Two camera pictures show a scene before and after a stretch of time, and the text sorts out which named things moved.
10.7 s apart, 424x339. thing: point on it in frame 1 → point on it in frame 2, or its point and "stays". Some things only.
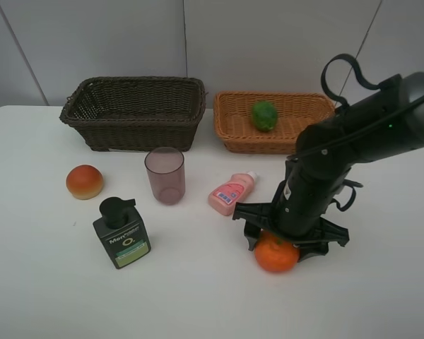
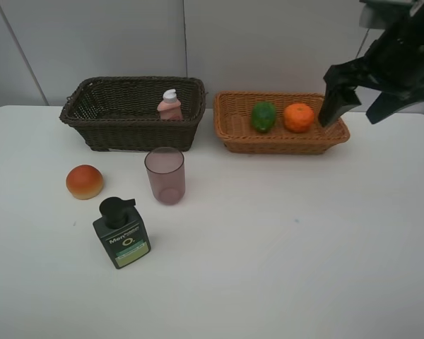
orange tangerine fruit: [275, 254] → [298, 118]
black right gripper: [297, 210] → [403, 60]
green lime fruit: [264, 115] stays
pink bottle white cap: [222, 198] → [169, 108]
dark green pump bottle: [123, 230] stays
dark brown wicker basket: [131, 114] stays
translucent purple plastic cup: [166, 169] stays
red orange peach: [85, 181] stays
